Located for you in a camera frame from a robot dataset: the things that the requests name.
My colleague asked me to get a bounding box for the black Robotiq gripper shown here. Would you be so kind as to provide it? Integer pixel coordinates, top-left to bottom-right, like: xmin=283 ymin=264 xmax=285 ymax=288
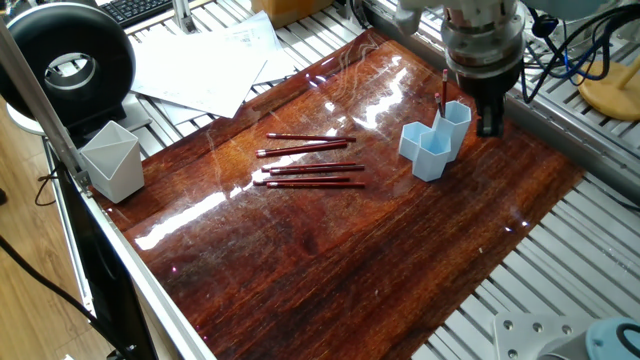
xmin=455 ymin=60 xmax=523 ymax=138

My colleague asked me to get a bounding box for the light blue hexagonal pen holder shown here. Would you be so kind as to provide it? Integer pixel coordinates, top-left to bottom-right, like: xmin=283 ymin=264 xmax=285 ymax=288
xmin=399 ymin=98 xmax=473 ymax=183

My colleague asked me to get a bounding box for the grey pentagonal pen holder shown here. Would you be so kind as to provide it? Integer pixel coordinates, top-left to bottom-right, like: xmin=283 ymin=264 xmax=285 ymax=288
xmin=78 ymin=120 xmax=146 ymax=205

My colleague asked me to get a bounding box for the yellow wooden disc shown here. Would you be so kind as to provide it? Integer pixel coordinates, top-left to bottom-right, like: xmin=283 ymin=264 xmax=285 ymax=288
xmin=578 ymin=72 xmax=640 ymax=124

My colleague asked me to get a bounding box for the brown wood-grain board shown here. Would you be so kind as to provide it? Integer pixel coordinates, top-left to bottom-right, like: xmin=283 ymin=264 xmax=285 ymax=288
xmin=120 ymin=28 xmax=588 ymax=360

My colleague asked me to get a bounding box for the small tan box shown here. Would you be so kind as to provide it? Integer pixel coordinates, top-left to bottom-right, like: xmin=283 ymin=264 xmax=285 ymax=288
xmin=250 ymin=0 xmax=317 ymax=29

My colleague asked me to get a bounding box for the small white paper sheet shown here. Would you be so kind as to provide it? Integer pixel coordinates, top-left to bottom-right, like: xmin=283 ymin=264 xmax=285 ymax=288
xmin=190 ymin=10 xmax=301 ymax=87

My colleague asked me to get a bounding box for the large white paper sheet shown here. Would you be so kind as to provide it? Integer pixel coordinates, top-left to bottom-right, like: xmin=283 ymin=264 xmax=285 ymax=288
xmin=130 ymin=28 xmax=273 ymax=119

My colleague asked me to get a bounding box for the black keyboard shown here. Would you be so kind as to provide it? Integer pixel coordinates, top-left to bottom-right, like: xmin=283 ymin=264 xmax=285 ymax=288
xmin=95 ymin=0 xmax=203 ymax=29

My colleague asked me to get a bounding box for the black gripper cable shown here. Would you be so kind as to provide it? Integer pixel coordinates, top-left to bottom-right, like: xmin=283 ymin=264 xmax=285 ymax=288
xmin=520 ymin=8 xmax=626 ymax=103

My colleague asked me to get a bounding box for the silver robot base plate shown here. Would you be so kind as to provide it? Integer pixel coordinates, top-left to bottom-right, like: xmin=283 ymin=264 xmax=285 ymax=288
xmin=488 ymin=312 xmax=576 ymax=360

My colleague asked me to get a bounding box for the silver metal post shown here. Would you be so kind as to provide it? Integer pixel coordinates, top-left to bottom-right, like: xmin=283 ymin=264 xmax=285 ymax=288
xmin=172 ymin=0 xmax=198 ymax=34

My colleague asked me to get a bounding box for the black round ring lamp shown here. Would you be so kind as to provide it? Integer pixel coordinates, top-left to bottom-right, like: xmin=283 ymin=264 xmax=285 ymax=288
xmin=0 ymin=3 xmax=137 ymax=138

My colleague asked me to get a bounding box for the grey aluminium frame rail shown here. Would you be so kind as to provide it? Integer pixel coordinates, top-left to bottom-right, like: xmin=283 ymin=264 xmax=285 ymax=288
xmin=0 ymin=15 xmax=96 ymax=196

